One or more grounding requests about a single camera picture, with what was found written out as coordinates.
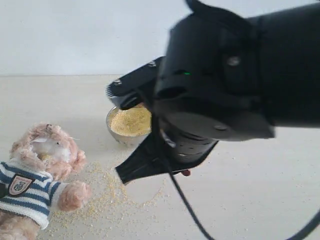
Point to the dark red wooden spoon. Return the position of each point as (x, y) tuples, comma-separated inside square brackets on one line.
[(186, 173)]

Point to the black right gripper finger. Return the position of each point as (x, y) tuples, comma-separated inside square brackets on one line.
[(145, 161)]

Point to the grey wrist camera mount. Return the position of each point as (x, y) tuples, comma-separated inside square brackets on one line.
[(124, 92)]

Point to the steel bowl of millet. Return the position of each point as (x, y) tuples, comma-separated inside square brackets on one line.
[(129, 127)]

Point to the plush bear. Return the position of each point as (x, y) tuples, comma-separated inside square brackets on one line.
[(32, 181)]

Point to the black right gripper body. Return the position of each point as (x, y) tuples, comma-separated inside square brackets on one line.
[(176, 150)]

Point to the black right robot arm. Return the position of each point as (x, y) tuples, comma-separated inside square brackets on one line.
[(223, 78)]

